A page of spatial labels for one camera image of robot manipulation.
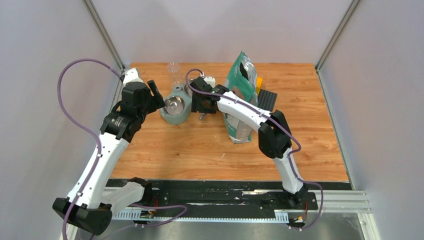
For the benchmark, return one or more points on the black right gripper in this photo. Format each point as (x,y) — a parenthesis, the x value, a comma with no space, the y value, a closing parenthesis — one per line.
(196,107)

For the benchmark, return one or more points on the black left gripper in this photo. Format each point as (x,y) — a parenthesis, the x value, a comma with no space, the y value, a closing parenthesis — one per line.
(158,101)

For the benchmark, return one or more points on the grey metal food scoop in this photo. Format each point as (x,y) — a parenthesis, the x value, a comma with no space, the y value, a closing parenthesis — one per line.
(202,116)

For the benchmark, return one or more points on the green pet food bag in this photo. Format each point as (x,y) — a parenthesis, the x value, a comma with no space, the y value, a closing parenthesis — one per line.
(242,81)

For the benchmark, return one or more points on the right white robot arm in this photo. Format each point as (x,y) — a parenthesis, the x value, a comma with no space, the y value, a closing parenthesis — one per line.
(274,136)

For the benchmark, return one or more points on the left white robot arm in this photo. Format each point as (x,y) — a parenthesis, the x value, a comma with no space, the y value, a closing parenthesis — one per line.
(86,206)

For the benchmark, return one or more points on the teal double pet bowl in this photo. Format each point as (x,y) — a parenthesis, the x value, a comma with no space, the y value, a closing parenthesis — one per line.
(178,105)

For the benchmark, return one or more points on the yellow building block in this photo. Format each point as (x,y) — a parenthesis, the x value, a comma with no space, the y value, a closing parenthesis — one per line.
(259,82)

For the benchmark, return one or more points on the dark grey building baseplate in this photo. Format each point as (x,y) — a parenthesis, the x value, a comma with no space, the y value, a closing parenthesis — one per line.
(266,100)

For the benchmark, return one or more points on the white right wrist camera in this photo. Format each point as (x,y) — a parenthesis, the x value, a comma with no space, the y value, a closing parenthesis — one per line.
(210,80)

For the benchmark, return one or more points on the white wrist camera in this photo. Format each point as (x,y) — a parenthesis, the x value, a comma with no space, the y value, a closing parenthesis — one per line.
(210,80)
(130,76)

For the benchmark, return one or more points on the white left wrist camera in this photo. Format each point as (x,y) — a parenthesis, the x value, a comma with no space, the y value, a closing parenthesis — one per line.
(130,76)

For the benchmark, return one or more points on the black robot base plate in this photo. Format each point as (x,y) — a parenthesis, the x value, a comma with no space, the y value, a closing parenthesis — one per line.
(226,199)

